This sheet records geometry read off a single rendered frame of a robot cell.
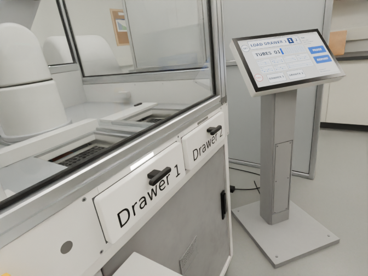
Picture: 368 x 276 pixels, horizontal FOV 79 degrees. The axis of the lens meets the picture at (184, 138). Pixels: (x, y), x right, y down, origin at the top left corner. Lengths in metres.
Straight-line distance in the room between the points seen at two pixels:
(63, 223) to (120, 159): 0.15
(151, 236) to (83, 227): 0.25
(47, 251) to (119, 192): 0.15
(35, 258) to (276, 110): 1.16
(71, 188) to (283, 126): 1.14
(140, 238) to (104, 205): 0.20
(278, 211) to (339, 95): 2.05
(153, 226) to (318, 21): 1.74
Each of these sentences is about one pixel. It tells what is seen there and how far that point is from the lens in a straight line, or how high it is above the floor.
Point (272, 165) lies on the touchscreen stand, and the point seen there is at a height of 0.49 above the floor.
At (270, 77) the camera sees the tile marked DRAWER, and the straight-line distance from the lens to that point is 1.15.
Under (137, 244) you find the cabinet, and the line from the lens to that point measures 0.64.
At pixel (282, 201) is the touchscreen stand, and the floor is 0.21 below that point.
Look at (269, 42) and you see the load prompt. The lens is 1.28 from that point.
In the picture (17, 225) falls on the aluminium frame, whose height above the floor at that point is 0.96.
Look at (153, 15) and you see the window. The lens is 0.62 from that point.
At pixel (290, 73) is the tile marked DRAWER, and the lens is 1.22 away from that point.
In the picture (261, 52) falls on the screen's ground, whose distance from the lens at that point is 1.22.
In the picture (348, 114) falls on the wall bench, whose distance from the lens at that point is 3.40.
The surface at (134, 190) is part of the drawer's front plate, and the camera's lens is 0.52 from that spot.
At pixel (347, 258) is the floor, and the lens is 1.67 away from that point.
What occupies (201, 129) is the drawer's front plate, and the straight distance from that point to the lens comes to 0.73.
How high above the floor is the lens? 1.17
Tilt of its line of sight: 21 degrees down
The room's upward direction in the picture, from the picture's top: 7 degrees counter-clockwise
